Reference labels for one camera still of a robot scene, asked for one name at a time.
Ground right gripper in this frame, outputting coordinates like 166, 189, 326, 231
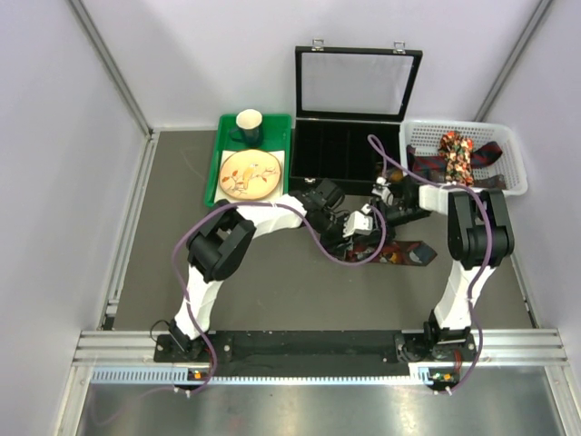
354, 198, 430, 246

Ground brown tie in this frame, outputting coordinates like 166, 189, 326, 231
374, 159, 405, 185

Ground dark red patterned tie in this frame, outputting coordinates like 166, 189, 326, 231
345, 241, 438, 267

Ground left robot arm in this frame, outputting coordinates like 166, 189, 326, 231
169, 179, 349, 361

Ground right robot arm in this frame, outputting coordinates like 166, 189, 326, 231
370, 176, 515, 362

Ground red navy striped tie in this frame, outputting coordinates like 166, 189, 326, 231
406, 142, 503, 173

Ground white plastic basket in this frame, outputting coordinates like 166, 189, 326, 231
399, 120, 528, 196

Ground floral colourful tie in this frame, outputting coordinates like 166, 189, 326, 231
438, 131, 474, 186

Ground bird pattern plate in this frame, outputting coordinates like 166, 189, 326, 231
219, 148, 283, 201

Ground dark maroon tie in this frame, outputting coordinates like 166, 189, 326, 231
473, 174, 507, 190

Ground green plastic tray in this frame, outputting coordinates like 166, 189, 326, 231
203, 114, 292, 207

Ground black glass-lid display box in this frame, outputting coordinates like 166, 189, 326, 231
288, 45, 423, 195

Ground dark green mug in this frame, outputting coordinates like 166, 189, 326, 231
229, 109, 263, 148

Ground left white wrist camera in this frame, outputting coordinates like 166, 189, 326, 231
342, 203, 374, 238

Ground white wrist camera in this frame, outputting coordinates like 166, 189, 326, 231
371, 176, 394, 206
342, 203, 374, 238

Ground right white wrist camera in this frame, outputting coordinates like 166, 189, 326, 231
371, 176, 394, 206

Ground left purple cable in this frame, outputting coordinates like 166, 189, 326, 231
171, 202, 388, 399

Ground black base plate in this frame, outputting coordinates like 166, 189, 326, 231
153, 330, 477, 364

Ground slotted cable duct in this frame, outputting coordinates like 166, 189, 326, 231
90, 366, 452, 388

